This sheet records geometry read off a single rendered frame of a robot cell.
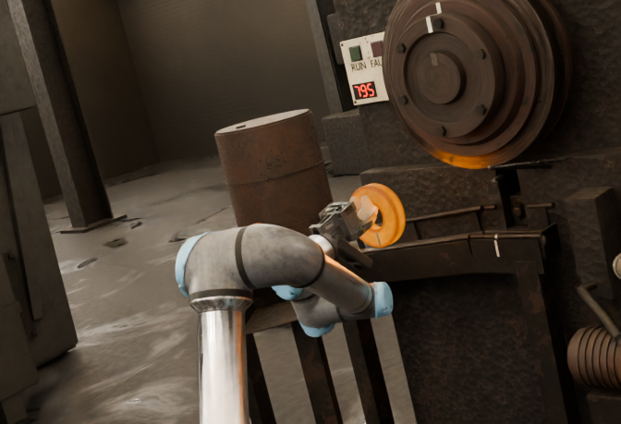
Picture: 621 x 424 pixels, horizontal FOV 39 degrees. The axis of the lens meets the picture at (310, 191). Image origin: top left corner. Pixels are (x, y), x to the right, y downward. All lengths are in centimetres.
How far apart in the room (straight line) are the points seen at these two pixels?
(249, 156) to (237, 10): 692
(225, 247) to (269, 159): 328
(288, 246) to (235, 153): 337
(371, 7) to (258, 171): 256
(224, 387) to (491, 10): 99
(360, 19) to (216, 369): 120
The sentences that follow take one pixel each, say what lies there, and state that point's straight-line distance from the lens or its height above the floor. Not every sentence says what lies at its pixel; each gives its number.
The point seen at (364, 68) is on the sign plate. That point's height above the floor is 115.
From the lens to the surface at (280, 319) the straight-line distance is 228.
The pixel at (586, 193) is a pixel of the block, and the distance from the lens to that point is 203.
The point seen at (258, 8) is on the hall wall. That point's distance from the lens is 1137.
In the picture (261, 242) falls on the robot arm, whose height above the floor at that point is 94.
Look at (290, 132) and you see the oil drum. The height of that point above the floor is 80.
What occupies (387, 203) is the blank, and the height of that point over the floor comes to 86.
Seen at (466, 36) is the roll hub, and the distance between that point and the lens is 196.
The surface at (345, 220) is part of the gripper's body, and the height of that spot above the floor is 86.
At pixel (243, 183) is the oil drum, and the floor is 58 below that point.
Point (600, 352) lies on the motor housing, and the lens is 194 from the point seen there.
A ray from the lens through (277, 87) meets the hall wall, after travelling 1137.
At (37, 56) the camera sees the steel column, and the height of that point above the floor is 170.
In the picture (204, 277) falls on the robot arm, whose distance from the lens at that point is 158.
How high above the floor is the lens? 127
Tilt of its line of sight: 10 degrees down
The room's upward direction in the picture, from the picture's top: 14 degrees counter-clockwise
